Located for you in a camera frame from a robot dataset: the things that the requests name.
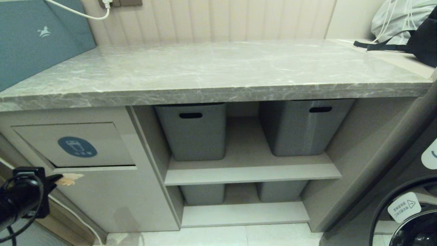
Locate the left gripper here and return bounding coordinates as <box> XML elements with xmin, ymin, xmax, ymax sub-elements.
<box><xmin>6</xmin><ymin>167</ymin><xmax>84</xmax><ymax>221</ymax></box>

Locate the trash bin flap door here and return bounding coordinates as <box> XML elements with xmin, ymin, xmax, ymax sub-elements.
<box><xmin>11</xmin><ymin>122</ymin><xmax>138</xmax><ymax>168</ymax></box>

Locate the beige counter cabinet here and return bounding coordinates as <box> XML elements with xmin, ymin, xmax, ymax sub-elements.
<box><xmin>0</xmin><ymin>39</ymin><xmax>435</xmax><ymax>233</ymax></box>

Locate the large grey storage bin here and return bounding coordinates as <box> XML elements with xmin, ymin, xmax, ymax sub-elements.
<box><xmin>259</xmin><ymin>98</ymin><xmax>356</xmax><ymax>157</ymax></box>
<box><xmin>154</xmin><ymin>102</ymin><xmax>228</xmax><ymax>162</ymax></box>

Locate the teal flat board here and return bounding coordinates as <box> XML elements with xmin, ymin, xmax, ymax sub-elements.
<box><xmin>0</xmin><ymin>0</ymin><xmax>98</xmax><ymax>93</ymax></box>

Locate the beige cabinet shelf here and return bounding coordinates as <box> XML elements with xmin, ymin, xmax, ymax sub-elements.
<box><xmin>164</xmin><ymin>116</ymin><xmax>342</xmax><ymax>186</ymax></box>

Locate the grey washing machine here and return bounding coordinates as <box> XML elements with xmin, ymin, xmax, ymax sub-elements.
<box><xmin>319</xmin><ymin>68</ymin><xmax>437</xmax><ymax>246</ymax></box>

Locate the black round washer door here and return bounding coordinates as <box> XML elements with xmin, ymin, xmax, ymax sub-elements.
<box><xmin>368</xmin><ymin>176</ymin><xmax>437</xmax><ymax>246</ymax></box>

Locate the white floor cable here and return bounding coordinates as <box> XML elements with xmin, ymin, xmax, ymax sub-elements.
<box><xmin>0</xmin><ymin>156</ymin><xmax>103</xmax><ymax>246</ymax></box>

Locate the white power cable with plug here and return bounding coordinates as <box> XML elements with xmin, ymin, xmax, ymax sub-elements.
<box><xmin>44</xmin><ymin>0</ymin><xmax>113</xmax><ymax>21</ymax></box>

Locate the brown wall socket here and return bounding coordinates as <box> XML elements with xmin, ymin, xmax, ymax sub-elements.
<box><xmin>98</xmin><ymin>0</ymin><xmax>143</xmax><ymax>9</ymax></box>

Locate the pale drawstring bag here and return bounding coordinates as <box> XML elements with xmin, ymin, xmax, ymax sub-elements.
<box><xmin>371</xmin><ymin>0</ymin><xmax>437</xmax><ymax>45</ymax></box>

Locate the black bag with strap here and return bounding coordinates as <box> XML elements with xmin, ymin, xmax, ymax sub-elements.
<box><xmin>353</xmin><ymin>6</ymin><xmax>437</xmax><ymax>68</ymax></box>

